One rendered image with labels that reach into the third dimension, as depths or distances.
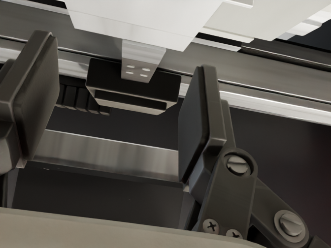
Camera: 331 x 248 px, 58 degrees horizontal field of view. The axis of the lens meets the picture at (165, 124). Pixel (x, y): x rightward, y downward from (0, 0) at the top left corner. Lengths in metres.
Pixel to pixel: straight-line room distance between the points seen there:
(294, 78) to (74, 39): 0.34
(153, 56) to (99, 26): 0.06
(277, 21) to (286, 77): 0.33
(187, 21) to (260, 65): 0.32
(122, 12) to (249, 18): 0.08
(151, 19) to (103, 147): 0.09
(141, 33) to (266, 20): 0.09
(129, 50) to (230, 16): 0.11
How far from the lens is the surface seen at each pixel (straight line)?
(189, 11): 0.18
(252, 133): 0.77
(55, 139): 0.20
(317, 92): 0.54
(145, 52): 0.26
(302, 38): 0.85
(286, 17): 0.18
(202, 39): 0.22
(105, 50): 0.45
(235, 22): 0.19
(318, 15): 0.25
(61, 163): 0.20
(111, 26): 0.22
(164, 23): 0.20
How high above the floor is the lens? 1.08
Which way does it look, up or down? 4 degrees down
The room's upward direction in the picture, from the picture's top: 171 degrees counter-clockwise
